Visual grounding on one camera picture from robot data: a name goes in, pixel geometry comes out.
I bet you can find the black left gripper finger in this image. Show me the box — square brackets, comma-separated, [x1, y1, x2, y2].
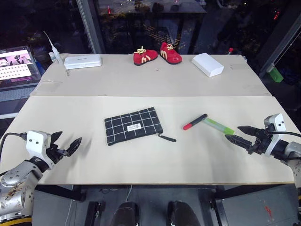
[66, 137, 83, 157]
[50, 131, 63, 149]

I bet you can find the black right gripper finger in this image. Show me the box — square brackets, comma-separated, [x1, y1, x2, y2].
[237, 126, 259, 137]
[224, 134, 253, 151]

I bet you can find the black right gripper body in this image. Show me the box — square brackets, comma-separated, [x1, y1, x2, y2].
[248, 128, 273, 155]

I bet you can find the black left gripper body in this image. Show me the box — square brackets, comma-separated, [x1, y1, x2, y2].
[45, 141, 69, 165]

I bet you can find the black grid pencil pouch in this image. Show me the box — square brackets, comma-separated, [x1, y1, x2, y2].
[104, 107, 177, 147]

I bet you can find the white flat case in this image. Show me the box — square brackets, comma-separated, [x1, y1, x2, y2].
[63, 54, 103, 70]

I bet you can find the green translucent highlighter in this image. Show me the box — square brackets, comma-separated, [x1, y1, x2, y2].
[202, 118, 235, 135]

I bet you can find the black red marker pen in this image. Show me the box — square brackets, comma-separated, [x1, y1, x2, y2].
[182, 113, 208, 131]

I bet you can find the green bottle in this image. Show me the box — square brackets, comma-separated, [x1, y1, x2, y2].
[268, 66, 284, 83]

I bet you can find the white rectangular box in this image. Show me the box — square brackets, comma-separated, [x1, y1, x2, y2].
[191, 53, 225, 78]

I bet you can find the red shoe with yellow stripes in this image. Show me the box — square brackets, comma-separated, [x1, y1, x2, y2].
[159, 42, 183, 65]

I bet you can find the red shoe with laces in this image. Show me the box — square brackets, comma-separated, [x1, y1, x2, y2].
[133, 46, 158, 66]

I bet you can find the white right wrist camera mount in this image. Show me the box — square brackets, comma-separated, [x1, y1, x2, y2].
[263, 113, 287, 158]

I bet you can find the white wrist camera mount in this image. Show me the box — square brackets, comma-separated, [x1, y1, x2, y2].
[263, 113, 287, 158]
[25, 130, 54, 170]

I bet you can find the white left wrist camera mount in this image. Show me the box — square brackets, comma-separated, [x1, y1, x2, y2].
[25, 130, 54, 170]

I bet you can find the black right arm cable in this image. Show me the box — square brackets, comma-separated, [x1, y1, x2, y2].
[270, 131, 301, 137]

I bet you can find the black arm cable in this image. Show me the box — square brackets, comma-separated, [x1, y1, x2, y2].
[270, 131, 301, 137]
[0, 132, 28, 155]

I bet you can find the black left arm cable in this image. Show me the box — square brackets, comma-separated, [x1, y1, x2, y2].
[0, 132, 28, 155]

